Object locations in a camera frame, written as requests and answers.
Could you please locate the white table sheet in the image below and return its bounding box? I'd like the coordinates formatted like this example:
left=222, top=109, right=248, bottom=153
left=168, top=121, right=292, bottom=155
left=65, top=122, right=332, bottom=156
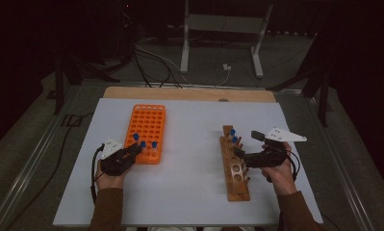
left=53, top=97, right=323, bottom=227

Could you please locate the hand-held gripper cable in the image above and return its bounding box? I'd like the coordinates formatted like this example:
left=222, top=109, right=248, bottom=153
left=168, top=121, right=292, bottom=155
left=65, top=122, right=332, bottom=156
left=287, top=150, right=301, bottom=182
left=90, top=143, right=106, bottom=205

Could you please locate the right hand-held gripper cable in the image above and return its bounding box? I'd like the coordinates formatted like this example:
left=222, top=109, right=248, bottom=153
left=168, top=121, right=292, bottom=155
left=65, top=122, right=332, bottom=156
left=287, top=150, right=301, bottom=182

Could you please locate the orange plastic tube rack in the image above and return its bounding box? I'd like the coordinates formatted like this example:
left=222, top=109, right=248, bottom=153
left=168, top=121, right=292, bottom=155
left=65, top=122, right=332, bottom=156
left=121, top=104, right=166, bottom=166

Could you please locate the white metal stand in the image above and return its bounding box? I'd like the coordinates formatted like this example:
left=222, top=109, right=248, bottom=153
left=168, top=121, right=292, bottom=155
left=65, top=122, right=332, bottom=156
left=179, top=0, right=274, bottom=80

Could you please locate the aluminium frame rail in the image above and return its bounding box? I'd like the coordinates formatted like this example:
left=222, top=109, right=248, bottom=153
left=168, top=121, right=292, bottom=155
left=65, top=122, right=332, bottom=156
left=80, top=80, right=304, bottom=94
left=274, top=89, right=375, bottom=231
left=0, top=84, right=82, bottom=231

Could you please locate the person's right hand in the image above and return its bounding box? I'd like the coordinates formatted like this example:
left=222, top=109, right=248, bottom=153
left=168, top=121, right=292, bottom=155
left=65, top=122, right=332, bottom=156
left=260, top=142, right=296, bottom=196

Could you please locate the long black floor cable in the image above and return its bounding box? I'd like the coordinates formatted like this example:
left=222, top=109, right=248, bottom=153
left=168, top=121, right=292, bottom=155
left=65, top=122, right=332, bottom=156
left=5, top=112, right=95, bottom=231

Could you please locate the person's left hand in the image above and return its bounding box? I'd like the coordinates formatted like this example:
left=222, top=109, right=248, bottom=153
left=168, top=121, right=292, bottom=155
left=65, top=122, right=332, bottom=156
left=94, top=160, right=131, bottom=191

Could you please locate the black tripod stand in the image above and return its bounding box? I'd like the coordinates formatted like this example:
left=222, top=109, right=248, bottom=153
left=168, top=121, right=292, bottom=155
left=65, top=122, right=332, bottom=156
left=53, top=52, right=121, bottom=116
left=266, top=32, right=333, bottom=128

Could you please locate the dark equipment tower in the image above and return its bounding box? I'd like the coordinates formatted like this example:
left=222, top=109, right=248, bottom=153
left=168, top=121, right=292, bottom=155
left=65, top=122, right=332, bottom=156
left=92, top=0, right=140, bottom=65

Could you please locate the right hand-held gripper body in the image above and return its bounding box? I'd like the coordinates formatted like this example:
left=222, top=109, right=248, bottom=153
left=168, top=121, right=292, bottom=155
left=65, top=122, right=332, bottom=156
left=243, top=127, right=308, bottom=168

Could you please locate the left hand-held gripper cable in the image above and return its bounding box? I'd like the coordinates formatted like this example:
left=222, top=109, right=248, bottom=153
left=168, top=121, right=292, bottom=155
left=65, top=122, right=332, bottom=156
left=90, top=143, right=106, bottom=205

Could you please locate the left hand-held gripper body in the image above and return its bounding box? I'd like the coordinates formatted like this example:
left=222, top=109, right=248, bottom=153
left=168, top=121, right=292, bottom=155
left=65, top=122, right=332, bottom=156
left=100, top=138, right=133, bottom=177

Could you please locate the white floor cable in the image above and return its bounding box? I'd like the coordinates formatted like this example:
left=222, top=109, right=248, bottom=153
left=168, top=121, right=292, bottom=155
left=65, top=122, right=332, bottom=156
left=134, top=38, right=194, bottom=87

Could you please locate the wooden tube rack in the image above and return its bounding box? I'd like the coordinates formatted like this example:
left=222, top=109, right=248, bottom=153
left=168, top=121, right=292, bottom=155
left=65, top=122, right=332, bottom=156
left=219, top=124, right=251, bottom=202

